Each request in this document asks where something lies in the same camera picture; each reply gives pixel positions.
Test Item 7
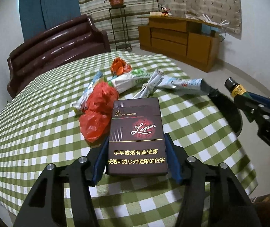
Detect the white paper wrapper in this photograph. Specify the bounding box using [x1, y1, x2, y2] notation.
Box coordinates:
[133, 69, 164, 99]

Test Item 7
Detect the red plastic bag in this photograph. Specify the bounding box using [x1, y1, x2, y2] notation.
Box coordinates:
[79, 82, 118, 142]

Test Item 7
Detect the green white wrapper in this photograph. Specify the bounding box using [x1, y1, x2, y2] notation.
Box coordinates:
[109, 69, 151, 94]

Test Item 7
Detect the dark brown cigarette pack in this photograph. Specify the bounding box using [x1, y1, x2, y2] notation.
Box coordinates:
[106, 97, 168, 177]

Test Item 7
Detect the orange plastic bag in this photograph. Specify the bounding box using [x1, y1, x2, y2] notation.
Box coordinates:
[110, 58, 132, 76]

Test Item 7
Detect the blue white toothpaste tube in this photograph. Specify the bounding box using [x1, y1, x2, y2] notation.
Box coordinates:
[72, 71, 105, 114]

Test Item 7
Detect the black trash bin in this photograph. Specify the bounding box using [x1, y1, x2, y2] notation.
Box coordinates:
[208, 87, 243, 137]

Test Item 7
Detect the wooden tv cabinet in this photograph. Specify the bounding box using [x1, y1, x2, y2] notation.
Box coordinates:
[138, 16, 220, 72]

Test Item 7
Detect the white wifi router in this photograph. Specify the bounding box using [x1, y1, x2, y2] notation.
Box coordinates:
[198, 14, 230, 27]

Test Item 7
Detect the beige patterned curtain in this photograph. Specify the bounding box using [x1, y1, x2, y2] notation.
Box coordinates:
[158, 0, 242, 35]

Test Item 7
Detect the mickey mouse plush toy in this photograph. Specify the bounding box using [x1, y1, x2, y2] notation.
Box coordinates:
[161, 6, 171, 17]

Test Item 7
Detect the small box on cabinet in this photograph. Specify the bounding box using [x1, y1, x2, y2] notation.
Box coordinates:
[150, 11, 162, 16]

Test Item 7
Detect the black metal plant stand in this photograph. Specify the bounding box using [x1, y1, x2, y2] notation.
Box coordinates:
[109, 5, 132, 52]

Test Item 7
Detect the striped green curtain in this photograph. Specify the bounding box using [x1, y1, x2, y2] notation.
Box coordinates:
[78, 0, 158, 49]

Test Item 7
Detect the dark brown leather sofa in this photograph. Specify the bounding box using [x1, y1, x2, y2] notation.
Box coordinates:
[7, 15, 111, 98]

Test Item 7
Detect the blue curtain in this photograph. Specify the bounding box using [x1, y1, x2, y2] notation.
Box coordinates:
[19, 0, 81, 40]

